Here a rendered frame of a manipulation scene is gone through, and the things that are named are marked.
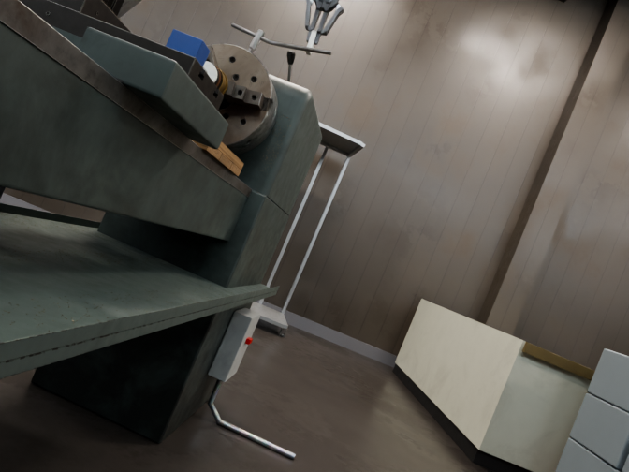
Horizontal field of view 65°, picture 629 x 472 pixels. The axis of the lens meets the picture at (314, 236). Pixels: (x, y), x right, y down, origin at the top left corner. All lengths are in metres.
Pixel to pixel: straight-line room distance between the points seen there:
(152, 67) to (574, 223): 5.47
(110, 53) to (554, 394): 3.00
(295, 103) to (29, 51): 1.15
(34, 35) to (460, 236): 5.00
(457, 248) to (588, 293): 1.51
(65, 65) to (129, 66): 0.13
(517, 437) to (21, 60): 3.09
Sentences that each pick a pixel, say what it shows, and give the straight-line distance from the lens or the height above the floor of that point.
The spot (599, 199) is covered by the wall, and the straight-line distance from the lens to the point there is 6.12.
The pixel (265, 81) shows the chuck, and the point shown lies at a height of 1.17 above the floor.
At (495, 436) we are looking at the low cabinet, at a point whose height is 0.19.
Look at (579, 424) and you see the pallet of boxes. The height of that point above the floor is 0.48.
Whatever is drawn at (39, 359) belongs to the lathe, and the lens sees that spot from 0.62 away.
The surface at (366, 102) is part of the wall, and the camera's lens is 5.31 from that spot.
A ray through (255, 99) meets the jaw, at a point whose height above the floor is 1.09.
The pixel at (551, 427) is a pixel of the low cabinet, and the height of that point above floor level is 0.37.
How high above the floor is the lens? 0.75
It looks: 2 degrees up
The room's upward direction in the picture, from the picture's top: 23 degrees clockwise
